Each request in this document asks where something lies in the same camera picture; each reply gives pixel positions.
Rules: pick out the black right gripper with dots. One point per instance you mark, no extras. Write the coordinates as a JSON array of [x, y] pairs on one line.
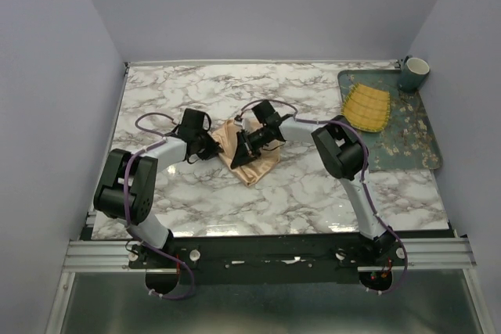
[[246, 152]]

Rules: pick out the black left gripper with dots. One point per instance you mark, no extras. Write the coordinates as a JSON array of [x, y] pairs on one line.
[[214, 148]]

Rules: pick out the peach cloth napkin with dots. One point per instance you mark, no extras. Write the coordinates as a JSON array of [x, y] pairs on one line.
[[251, 173]]

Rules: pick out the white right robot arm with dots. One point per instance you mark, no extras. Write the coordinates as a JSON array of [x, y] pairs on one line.
[[344, 154]]

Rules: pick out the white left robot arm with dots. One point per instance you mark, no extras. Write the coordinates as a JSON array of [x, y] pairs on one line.
[[126, 186]]

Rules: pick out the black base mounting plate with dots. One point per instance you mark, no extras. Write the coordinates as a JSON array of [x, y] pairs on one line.
[[345, 258]]

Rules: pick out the yellow woven coaster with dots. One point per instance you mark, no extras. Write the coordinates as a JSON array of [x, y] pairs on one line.
[[367, 109]]

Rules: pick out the floral teal tray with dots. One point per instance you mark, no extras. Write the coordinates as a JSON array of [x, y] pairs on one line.
[[408, 141]]

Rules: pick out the teal mug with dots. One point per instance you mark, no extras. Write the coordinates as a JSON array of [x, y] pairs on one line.
[[414, 72]]

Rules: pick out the aluminium frame rail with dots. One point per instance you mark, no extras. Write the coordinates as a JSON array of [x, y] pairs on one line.
[[112, 257]]

